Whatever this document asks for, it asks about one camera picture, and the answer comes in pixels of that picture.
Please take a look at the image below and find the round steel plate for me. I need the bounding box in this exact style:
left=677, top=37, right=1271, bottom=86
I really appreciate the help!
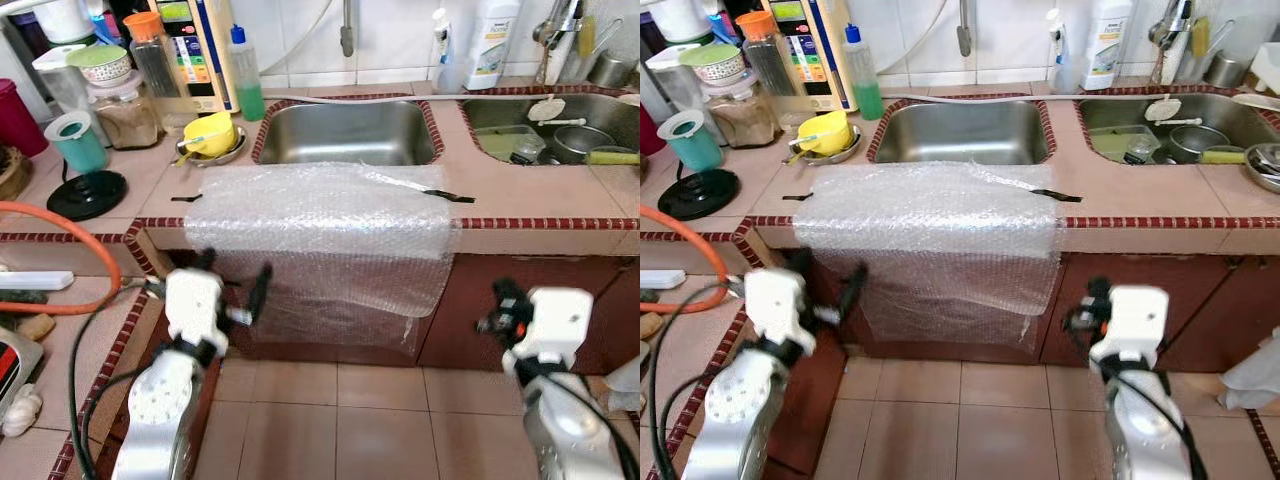
left=785, top=128, right=863, bottom=167
left=175, top=128, right=249, bottom=168

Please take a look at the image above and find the yellow bowl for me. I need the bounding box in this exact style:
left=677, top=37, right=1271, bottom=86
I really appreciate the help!
left=186, top=112, right=239, bottom=159
left=795, top=110, right=854, bottom=158

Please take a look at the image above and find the brown cabinet door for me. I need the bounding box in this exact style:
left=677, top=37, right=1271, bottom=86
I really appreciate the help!
left=1040, top=253, right=1241, bottom=371
left=418, top=253, right=613, bottom=373

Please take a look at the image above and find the clear bubble wrap sheet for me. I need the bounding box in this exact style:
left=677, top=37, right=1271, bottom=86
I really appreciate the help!
left=793, top=162, right=1067, bottom=347
left=183, top=162, right=463, bottom=349

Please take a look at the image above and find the black round disc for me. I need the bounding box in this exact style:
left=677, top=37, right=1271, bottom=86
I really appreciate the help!
left=47, top=170, right=129, bottom=223
left=658, top=168, right=742, bottom=222

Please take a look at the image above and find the white plastic bag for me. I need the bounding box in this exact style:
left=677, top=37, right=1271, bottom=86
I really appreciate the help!
left=1220, top=330, right=1280, bottom=413
left=600, top=340, right=640, bottom=413

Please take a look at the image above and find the clear glass container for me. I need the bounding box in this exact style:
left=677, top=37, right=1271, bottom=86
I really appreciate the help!
left=1090, top=125, right=1161, bottom=164
left=474, top=125, right=547, bottom=165

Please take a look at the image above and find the glass jar brown powder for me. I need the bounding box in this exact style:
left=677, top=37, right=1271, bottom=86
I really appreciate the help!
left=88, top=70, right=163, bottom=151
left=700, top=70, right=776, bottom=149

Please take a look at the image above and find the teal cup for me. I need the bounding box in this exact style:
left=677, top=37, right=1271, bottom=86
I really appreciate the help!
left=45, top=110, right=109, bottom=175
left=657, top=108, right=723, bottom=173

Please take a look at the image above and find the steel pot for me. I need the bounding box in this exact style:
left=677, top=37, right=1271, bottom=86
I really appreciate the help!
left=1165, top=125, right=1233, bottom=166
left=548, top=125, right=617, bottom=166

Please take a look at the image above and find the green soap bottle blue cap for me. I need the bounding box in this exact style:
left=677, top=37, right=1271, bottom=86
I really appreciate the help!
left=228, top=25, right=267, bottom=123
left=843, top=24, right=885, bottom=122

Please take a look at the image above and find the steel sink basin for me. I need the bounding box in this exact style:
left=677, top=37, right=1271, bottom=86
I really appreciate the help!
left=865, top=95, right=1061, bottom=167
left=460, top=90, right=640, bottom=167
left=252, top=95, right=446, bottom=168
left=1075, top=90, right=1280, bottom=167

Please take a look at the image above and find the clear jar orange lid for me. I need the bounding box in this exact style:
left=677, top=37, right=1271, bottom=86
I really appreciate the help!
left=124, top=10, right=197, bottom=129
left=735, top=10, right=809, bottom=126

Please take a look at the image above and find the magenta container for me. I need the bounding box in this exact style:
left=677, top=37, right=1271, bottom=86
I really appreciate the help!
left=0, top=78, right=49, bottom=159
left=640, top=105, right=667, bottom=157

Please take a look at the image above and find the steel bowl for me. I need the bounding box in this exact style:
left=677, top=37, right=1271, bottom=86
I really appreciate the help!
left=1243, top=142, right=1280, bottom=193

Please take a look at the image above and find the woven trivet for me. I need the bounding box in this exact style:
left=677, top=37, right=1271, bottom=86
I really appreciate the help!
left=0, top=145, right=34, bottom=201

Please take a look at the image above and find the beige water ionizer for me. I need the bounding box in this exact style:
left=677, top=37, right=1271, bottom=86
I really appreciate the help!
left=770, top=0, right=856, bottom=113
left=152, top=0, right=241, bottom=114

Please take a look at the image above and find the clear pitcher white lid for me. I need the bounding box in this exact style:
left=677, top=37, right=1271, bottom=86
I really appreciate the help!
left=32, top=45, right=109, bottom=146
left=645, top=45, right=716, bottom=131

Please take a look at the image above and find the patterned bowl green lid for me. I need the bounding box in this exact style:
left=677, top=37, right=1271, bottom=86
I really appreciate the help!
left=678, top=43, right=744, bottom=86
left=67, top=44, right=133, bottom=87

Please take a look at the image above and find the white cloth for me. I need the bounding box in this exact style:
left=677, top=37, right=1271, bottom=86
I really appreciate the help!
left=0, top=385, right=43, bottom=438

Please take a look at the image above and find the steel cup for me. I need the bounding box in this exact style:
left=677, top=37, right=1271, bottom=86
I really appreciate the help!
left=1203, top=50, right=1251, bottom=89
left=585, top=50, right=637, bottom=91

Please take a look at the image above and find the white detergent bottle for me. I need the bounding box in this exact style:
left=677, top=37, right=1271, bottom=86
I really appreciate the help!
left=1083, top=0, right=1136, bottom=91
left=465, top=0, right=523, bottom=91

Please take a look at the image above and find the steel faucet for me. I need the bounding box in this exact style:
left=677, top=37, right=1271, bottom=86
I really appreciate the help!
left=1148, top=0, right=1196, bottom=86
left=533, top=0, right=586, bottom=86

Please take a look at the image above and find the white kettle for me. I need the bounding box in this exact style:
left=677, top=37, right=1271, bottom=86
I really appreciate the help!
left=30, top=0, right=96, bottom=46
left=645, top=0, right=711, bottom=44

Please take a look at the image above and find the white plastic container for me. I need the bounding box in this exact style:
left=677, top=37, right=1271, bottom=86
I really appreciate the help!
left=1250, top=42, right=1280, bottom=96

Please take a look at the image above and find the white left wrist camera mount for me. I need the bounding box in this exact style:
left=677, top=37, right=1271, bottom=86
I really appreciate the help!
left=745, top=268, right=816, bottom=346
left=165, top=268, right=227, bottom=346

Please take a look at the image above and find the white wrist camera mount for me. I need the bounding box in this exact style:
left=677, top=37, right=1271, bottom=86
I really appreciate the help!
left=165, top=268, right=227, bottom=346
left=745, top=268, right=816, bottom=346
left=1092, top=285, right=1169, bottom=366
left=515, top=288, right=596, bottom=366

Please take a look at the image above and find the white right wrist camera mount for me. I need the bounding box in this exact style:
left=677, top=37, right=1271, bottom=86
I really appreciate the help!
left=515, top=288, right=596, bottom=366
left=1092, top=285, right=1169, bottom=366

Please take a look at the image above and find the orange hose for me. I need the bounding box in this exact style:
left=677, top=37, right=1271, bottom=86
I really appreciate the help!
left=640, top=205, right=729, bottom=314
left=0, top=200, right=123, bottom=317

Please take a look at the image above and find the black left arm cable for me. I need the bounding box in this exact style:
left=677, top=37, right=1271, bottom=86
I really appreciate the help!
left=647, top=283, right=747, bottom=480
left=66, top=283, right=169, bottom=480

